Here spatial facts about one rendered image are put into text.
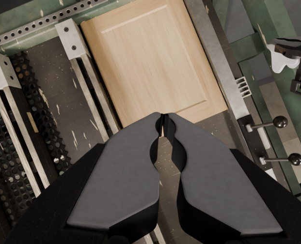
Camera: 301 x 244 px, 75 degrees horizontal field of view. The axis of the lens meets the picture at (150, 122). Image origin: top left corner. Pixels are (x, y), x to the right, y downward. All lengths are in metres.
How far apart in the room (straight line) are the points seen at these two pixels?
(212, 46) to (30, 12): 0.63
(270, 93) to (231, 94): 3.02
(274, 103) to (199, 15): 2.97
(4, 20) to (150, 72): 0.53
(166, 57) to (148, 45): 0.08
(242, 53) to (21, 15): 0.80
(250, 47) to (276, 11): 0.13
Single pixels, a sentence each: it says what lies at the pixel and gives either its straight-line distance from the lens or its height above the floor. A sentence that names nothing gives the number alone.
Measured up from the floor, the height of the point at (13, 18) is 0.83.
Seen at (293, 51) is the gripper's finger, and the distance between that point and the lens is 0.41.
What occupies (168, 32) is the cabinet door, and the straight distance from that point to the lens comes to 0.78.
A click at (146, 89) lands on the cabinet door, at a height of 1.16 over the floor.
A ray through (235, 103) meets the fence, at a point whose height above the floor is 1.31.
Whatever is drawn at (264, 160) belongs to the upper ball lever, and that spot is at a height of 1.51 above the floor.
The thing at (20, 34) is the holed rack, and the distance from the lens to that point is 0.85.
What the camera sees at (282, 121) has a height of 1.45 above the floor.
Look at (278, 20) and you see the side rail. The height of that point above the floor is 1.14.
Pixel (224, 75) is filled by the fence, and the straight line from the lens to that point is 0.74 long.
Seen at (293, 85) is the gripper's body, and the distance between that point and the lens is 0.44.
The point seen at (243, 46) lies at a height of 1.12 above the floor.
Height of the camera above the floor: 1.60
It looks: 30 degrees down
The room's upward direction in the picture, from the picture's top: 157 degrees clockwise
